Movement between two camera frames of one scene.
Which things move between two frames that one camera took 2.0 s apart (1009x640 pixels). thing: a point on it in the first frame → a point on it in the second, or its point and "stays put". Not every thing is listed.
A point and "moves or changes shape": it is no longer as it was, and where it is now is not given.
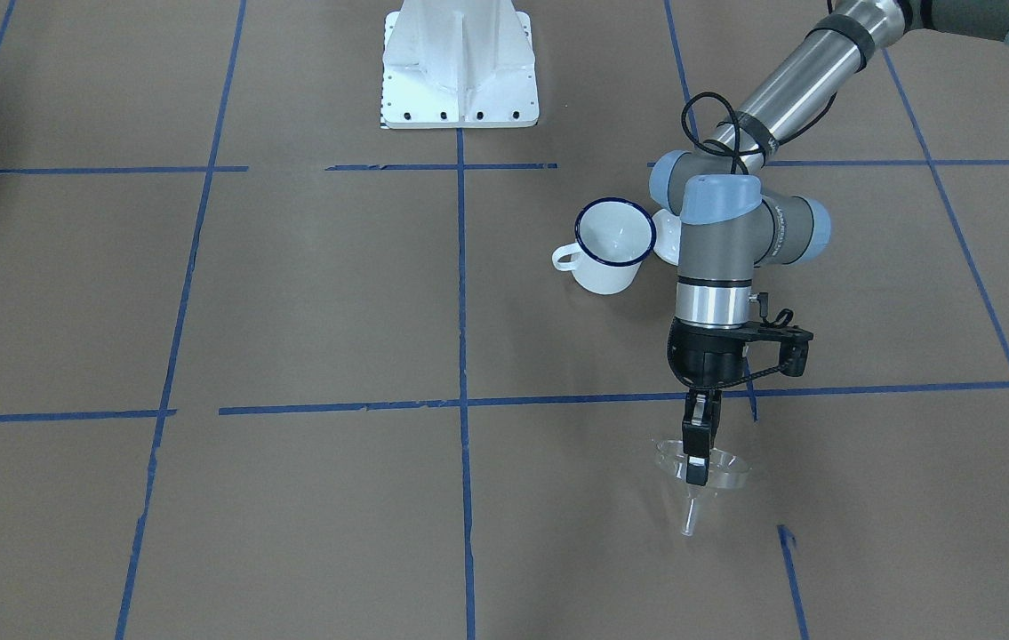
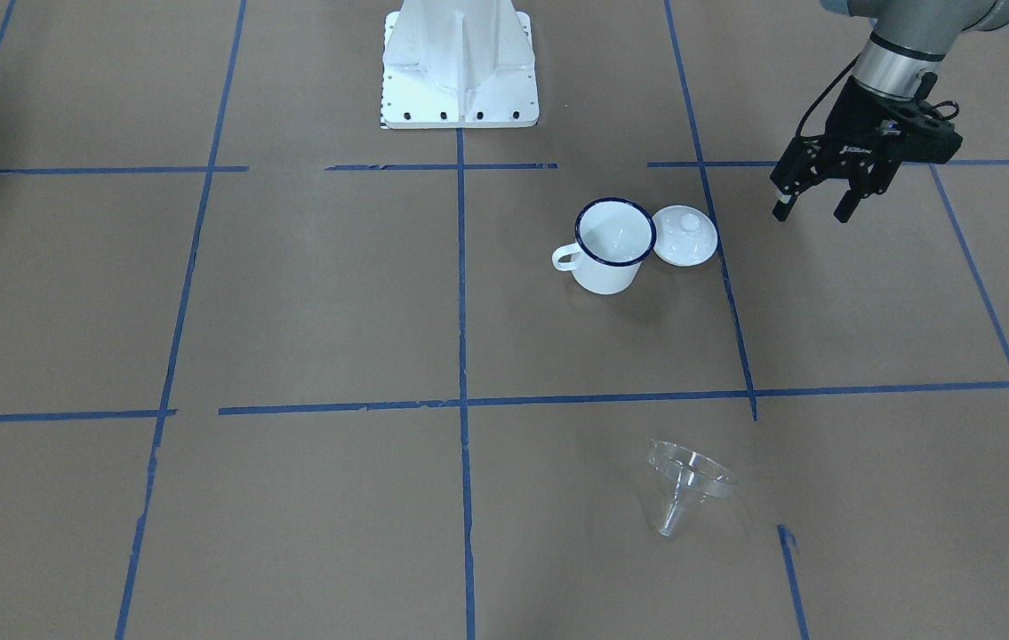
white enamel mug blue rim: x=612 y=238 stays put
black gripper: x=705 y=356 → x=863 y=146
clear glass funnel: x=726 y=471 moves or changes shape
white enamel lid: x=667 y=244 stays put
